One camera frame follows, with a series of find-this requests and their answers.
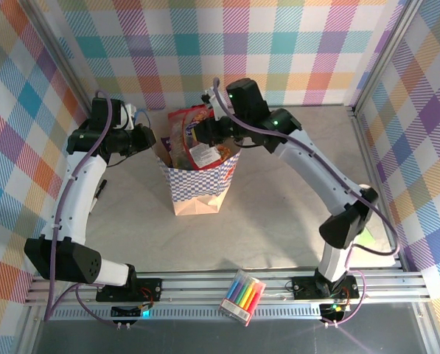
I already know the red-edged clear snack bag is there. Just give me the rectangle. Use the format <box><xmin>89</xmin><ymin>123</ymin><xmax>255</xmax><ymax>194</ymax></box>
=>
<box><xmin>167</xmin><ymin>105</ymin><xmax>240</xmax><ymax>171</ymax></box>

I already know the blue checkered paper bag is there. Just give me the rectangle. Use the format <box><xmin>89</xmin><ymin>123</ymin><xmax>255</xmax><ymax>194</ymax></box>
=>
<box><xmin>155</xmin><ymin>143</ymin><xmax>242</xmax><ymax>217</ymax></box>

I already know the black marker pen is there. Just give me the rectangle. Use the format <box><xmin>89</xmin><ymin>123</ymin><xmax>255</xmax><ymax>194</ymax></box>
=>
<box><xmin>88</xmin><ymin>179</ymin><xmax>108</xmax><ymax>213</ymax></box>

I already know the clear tape roll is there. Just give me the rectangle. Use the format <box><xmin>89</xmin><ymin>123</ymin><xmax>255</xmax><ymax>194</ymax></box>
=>
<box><xmin>360</xmin><ymin>183</ymin><xmax>380</xmax><ymax>204</ymax></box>

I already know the small circuit board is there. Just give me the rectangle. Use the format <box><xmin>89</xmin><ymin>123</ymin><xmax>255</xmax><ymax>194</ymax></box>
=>
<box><xmin>110</xmin><ymin>302</ymin><xmax>155</xmax><ymax>321</ymax></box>
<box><xmin>318</xmin><ymin>301</ymin><xmax>349</xmax><ymax>322</ymax></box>

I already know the green sticky note pad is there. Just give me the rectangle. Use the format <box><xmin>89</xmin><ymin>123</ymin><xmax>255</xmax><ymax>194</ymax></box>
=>
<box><xmin>354</xmin><ymin>228</ymin><xmax>375</xmax><ymax>246</ymax></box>

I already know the slotted metal strip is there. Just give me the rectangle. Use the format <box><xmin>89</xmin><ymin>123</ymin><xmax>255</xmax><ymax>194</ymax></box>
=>
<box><xmin>42</xmin><ymin>306</ymin><xmax>353</xmax><ymax>321</ymax></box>

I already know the box of coloured markers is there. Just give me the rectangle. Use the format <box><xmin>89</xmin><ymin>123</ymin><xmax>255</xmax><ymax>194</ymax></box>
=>
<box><xmin>219</xmin><ymin>268</ymin><xmax>267</xmax><ymax>327</ymax></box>

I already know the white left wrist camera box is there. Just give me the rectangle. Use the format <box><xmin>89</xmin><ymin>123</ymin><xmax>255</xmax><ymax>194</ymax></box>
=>
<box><xmin>119</xmin><ymin>104</ymin><xmax>138</xmax><ymax>130</ymax></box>

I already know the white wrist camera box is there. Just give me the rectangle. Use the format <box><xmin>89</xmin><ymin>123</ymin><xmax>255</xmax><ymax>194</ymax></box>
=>
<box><xmin>119</xmin><ymin>104</ymin><xmax>138</xmax><ymax>130</ymax></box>
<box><xmin>200</xmin><ymin>87</ymin><xmax>226</xmax><ymax>119</ymax></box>

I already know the blue cable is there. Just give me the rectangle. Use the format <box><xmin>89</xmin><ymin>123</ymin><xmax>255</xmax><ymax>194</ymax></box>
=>
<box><xmin>133</xmin><ymin>108</ymin><xmax>150</xmax><ymax>128</ymax></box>

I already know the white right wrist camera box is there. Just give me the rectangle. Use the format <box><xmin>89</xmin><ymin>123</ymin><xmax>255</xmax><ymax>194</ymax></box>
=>
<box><xmin>200</xmin><ymin>87</ymin><xmax>226</xmax><ymax>119</ymax></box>

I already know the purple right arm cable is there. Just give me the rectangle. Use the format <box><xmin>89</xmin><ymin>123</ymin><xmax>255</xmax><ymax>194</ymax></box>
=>
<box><xmin>212</xmin><ymin>77</ymin><xmax>401</xmax><ymax>327</ymax></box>

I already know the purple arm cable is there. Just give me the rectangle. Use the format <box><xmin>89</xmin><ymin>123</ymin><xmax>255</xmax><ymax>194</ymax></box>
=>
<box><xmin>44</xmin><ymin>89</ymin><xmax>114</xmax><ymax>322</ymax></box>
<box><xmin>212</xmin><ymin>77</ymin><xmax>401</xmax><ymax>327</ymax></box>

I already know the aluminium frame post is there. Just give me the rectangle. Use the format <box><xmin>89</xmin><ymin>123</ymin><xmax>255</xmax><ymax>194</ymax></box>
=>
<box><xmin>22</xmin><ymin>0</ymin><xmax>95</xmax><ymax>111</ymax></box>
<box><xmin>350</xmin><ymin>0</ymin><xmax>422</xmax><ymax>115</ymax></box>

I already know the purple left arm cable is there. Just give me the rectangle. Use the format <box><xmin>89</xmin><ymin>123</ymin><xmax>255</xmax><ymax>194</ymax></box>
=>
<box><xmin>44</xmin><ymin>89</ymin><xmax>114</xmax><ymax>322</ymax></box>

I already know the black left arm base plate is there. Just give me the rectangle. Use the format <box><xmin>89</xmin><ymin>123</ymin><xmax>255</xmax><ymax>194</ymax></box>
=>
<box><xmin>95</xmin><ymin>278</ymin><xmax>163</xmax><ymax>302</ymax></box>

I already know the aluminium frame rail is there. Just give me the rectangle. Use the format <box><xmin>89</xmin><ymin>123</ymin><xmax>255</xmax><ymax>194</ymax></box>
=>
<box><xmin>24</xmin><ymin>271</ymin><xmax>433</xmax><ymax>307</ymax></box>

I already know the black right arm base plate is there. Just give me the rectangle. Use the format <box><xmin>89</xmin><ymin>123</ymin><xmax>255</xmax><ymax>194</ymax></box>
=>
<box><xmin>292</xmin><ymin>274</ymin><xmax>361</xmax><ymax>300</ymax></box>

